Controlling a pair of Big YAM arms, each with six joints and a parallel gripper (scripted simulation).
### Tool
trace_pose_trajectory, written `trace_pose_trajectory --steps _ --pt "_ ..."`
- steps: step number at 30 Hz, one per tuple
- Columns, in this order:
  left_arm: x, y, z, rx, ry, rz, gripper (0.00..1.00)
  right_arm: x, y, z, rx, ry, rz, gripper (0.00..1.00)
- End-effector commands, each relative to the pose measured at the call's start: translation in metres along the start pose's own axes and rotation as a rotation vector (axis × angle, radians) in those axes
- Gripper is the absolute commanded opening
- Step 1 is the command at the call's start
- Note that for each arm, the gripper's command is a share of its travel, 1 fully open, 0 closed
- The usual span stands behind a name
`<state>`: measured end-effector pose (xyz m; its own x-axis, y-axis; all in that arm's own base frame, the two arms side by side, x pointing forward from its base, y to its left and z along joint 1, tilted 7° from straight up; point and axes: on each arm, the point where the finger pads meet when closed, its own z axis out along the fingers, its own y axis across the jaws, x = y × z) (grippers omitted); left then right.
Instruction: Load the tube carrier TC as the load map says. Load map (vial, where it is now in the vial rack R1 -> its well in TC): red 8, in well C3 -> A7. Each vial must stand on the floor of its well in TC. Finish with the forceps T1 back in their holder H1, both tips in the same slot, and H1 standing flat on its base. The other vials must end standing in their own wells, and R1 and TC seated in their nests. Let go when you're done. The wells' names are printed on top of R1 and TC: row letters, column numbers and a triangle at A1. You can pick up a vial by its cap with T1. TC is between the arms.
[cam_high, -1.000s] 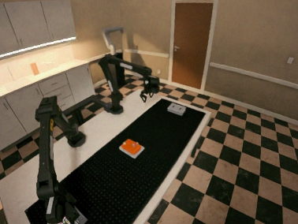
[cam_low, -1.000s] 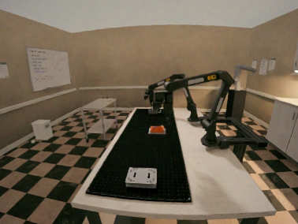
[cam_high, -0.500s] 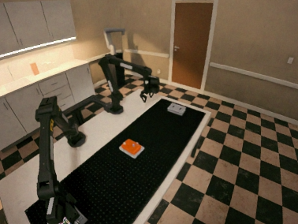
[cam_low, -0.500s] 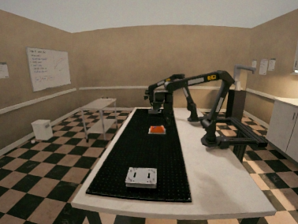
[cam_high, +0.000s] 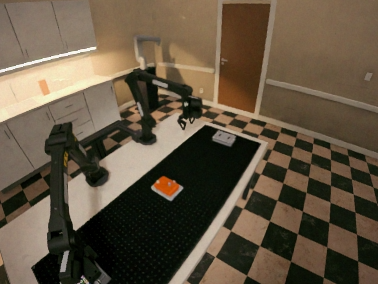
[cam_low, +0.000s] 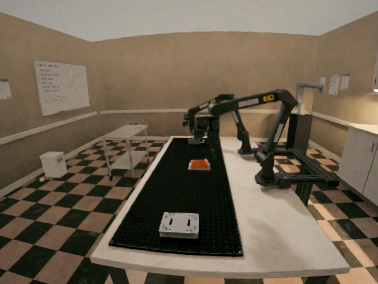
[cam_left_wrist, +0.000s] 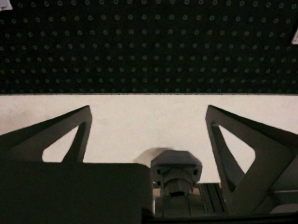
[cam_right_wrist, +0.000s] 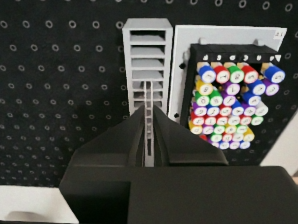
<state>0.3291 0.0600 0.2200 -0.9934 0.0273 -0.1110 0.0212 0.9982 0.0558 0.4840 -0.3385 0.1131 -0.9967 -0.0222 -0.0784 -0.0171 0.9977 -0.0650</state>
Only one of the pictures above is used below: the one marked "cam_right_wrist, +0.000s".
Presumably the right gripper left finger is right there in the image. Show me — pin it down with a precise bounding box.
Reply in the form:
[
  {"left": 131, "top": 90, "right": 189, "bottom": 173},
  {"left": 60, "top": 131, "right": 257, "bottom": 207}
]
[{"left": 67, "top": 105, "right": 145, "bottom": 168}]

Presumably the white slotted holder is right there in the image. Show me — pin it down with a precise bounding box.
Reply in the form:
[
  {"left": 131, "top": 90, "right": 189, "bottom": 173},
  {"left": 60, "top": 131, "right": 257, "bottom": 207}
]
[{"left": 123, "top": 19, "right": 173, "bottom": 139}]

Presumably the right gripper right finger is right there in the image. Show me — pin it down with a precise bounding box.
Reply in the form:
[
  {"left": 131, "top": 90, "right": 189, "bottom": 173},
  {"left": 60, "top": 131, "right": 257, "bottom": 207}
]
[{"left": 153, "top": 105, "right": 229, "bottom": 167}]

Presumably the black vial rack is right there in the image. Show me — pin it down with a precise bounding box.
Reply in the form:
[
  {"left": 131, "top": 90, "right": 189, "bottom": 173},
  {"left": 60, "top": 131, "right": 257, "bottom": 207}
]
[{"left": 180, "top": 43, "right": 282, "bottom": 131}]

